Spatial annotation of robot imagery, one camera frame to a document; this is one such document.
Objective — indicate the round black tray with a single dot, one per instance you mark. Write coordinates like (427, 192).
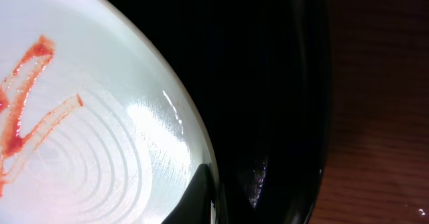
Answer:
(258, 72)

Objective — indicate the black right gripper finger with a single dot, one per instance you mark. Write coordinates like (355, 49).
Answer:
(195, 205)

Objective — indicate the mint green plate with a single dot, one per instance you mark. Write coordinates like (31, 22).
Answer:
(96, 127)

